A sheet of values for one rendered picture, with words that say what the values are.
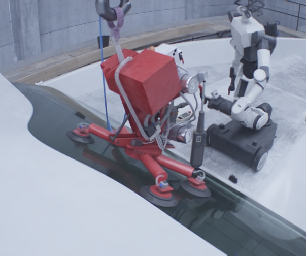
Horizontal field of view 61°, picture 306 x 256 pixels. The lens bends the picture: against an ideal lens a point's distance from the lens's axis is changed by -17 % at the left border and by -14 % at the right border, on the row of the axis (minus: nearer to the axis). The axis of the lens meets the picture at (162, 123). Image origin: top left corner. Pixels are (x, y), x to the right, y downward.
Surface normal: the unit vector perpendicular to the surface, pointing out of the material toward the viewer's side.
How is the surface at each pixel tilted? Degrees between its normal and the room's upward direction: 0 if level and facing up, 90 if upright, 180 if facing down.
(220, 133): 45
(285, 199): 21
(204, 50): 90
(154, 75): 90
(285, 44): 90
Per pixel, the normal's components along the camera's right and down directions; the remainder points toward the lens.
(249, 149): -0.49, -0.36
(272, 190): 0.15, -0.78
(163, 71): 0.71, 0.38
